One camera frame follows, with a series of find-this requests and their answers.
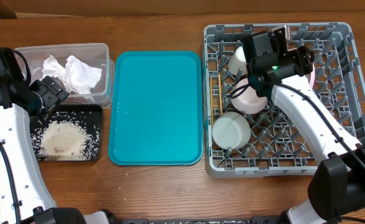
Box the pink plate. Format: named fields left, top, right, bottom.
left=286, top=26, right=316, bottom=90

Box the red snack wrapper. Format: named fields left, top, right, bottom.
left=64, top=92, right=93, bottom=105

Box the white napkin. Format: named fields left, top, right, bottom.
left=42, top=55, right=103, bottom=94

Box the white rice pile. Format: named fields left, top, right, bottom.
left=30, top=113, right=101, bottom=161

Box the cream cup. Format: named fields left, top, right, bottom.
left=228, top=46, right=248, bottom=76

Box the pink small bowl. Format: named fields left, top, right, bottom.
left=231, top=86, right=267, bottom=114

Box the wooden chopstick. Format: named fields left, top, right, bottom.
left=218, top=73, right=223, bottom=115
left=210, top=77, right=214, bottom=125

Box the white bowl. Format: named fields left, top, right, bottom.
left=212, top=111, right=251, bottom=149

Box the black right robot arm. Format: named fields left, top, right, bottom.
left=242, top=27, right=365, bottom=223

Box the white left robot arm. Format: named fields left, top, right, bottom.
left=0, top=47, right=118, bottom=223

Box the grey dish rack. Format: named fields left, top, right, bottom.
left=203, top=22, right=365, bottom=178

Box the black plastic tray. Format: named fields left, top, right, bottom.
left=29, top=104, right=103, bottom=162

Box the clear plastic bin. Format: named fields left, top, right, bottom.
left=16, top=43, right=114, bottom=109

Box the cardboard backdrop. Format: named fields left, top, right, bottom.
left=0, top=0, right=365, bottom=18

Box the teal serving tray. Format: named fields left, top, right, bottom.
left=108, top=51, right=203, bottom=166

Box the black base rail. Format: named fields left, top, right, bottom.
left=116, top=215, right=287, bottom=224

